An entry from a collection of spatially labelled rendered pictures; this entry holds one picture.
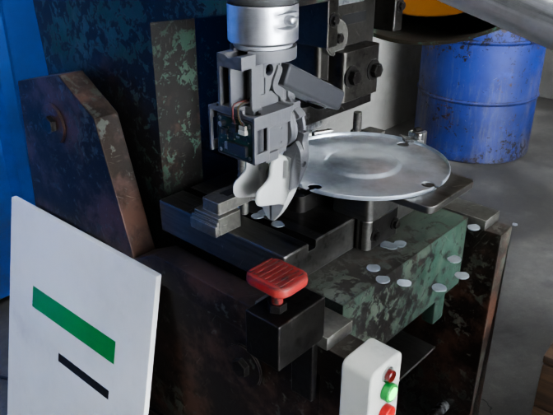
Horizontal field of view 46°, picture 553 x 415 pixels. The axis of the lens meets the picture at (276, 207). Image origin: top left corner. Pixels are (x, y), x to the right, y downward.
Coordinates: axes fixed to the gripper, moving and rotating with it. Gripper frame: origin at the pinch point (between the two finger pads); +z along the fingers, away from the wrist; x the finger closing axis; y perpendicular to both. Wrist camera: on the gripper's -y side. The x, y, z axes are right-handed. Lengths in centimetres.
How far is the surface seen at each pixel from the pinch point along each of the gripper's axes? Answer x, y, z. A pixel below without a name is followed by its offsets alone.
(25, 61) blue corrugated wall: -135, -38, 11
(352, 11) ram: -14.7, -33.6, -17.3
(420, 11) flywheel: -21, -66, -13
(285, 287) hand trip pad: 3.2, 1.9, 9.2
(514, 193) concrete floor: -50, -209, 85
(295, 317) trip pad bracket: 3.1, -0.3, 14.9
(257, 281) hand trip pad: -0.4, 2.9, 9.4
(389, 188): -1.4, -27.5, 7.0
